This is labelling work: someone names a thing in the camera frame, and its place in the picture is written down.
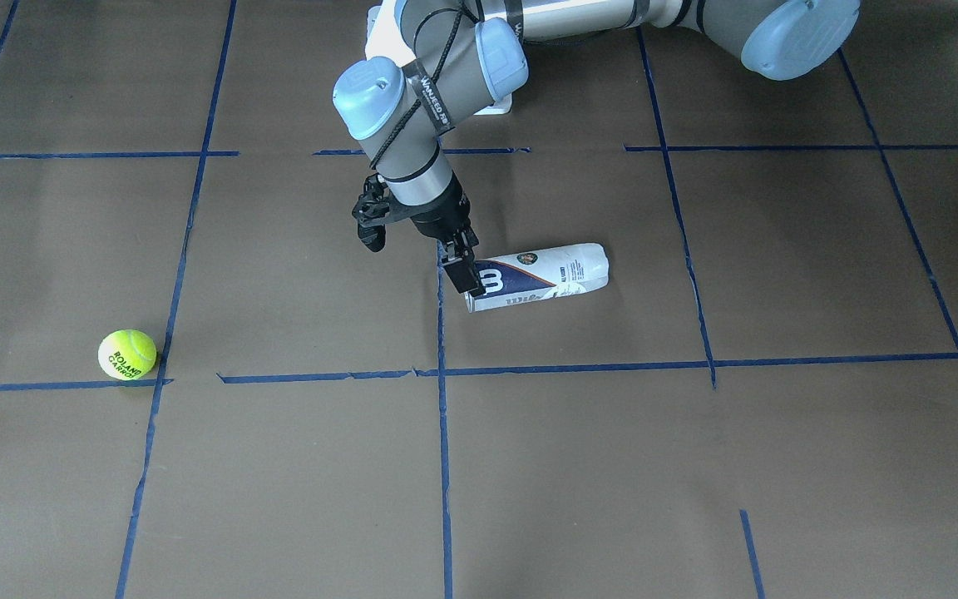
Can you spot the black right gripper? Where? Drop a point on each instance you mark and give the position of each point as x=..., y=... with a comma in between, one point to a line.
x=444, y=215

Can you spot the white tennis ball can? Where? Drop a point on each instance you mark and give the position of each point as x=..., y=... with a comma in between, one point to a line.
x=539, y=275

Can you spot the yellow Roland Garros tennis ball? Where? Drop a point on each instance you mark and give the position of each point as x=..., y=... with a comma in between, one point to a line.
x=127, y=354

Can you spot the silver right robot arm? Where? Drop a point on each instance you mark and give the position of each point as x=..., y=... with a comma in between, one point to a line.
x=429, y=65

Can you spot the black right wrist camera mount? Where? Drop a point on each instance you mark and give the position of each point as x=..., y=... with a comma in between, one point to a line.
x=374, y=204

